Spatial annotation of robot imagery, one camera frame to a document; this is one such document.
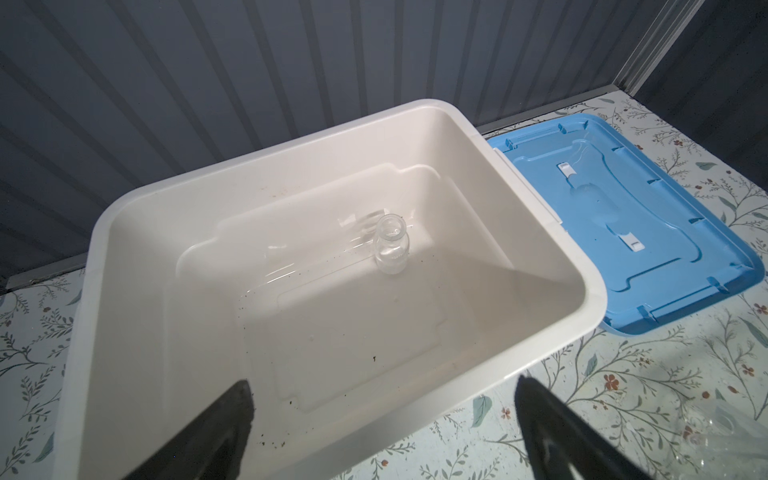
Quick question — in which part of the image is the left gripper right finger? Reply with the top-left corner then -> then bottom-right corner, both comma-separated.
514,376 -> 649,479

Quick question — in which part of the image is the clear plastic well plate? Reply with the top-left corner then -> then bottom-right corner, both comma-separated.
675,399 -> 767,479

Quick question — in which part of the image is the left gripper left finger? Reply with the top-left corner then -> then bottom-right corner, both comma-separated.
127,380 -> 255,479

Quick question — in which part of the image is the blue plastic bin lid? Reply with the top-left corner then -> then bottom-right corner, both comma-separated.
488,114 -> 765,336

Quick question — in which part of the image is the white plastic storage bin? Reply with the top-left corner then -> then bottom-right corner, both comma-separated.
53,100 -> 607,479

